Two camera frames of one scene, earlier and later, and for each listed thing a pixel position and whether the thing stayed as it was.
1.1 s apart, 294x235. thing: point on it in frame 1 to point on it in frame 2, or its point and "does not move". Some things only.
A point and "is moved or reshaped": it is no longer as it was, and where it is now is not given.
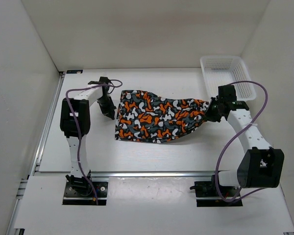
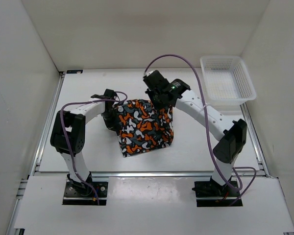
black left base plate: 72,196 does not move
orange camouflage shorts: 144,116 is moved or reshaped
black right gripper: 209,116 to 158,105
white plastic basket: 219,70 does not move
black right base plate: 207,195 does not move
